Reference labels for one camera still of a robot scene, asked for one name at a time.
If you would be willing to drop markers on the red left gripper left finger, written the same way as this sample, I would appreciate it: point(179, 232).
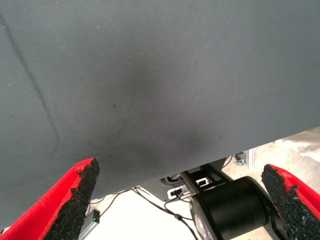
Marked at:
point(50, 210)

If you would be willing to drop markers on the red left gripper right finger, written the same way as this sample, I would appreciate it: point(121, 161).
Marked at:
point(295, 207)

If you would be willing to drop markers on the small box with green light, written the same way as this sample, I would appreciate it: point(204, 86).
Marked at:
point(95, 216)

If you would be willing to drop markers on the aluminium profile leg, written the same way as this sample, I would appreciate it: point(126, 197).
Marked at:
point(250, 160)

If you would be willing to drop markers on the grey caster wheel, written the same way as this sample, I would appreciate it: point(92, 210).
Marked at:
point(240, 157)

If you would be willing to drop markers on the grey base panel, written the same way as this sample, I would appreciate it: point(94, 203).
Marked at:
point(156, 188)

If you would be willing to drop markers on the silver connector socket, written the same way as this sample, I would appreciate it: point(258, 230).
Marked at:
point(171, 193)

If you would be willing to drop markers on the dark grey table cloth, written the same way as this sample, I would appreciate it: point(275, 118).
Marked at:
point(150, 75)

